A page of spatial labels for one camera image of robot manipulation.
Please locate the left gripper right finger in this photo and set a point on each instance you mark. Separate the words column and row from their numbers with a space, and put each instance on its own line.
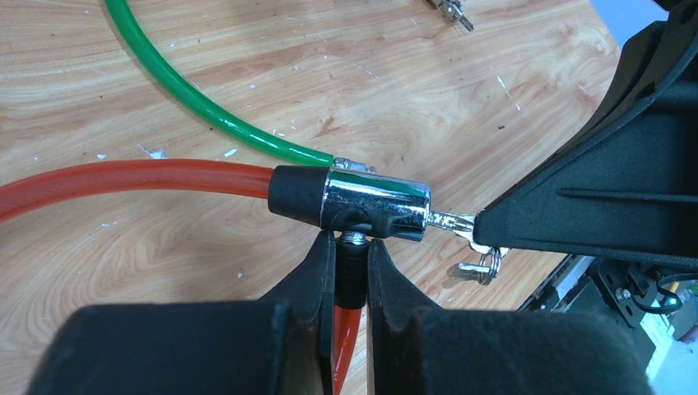
column 419, row 347

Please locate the red cable lock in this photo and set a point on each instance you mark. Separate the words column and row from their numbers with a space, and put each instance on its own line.
column 354, row 206

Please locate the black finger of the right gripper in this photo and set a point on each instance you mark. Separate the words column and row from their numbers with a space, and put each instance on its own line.
column 649, row 65

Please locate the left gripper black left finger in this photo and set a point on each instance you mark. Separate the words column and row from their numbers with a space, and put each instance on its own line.
column 279, row 343

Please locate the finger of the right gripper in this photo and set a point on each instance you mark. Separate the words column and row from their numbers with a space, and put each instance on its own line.
column 627, row 192

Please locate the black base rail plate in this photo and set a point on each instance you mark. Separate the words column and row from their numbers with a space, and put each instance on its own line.
column 584, row 284

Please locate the green cable lock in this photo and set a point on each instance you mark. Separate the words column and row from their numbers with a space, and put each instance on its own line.
column 194, row 100

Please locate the keys for green lock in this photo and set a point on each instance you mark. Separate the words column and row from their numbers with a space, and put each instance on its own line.
column 452, row 12

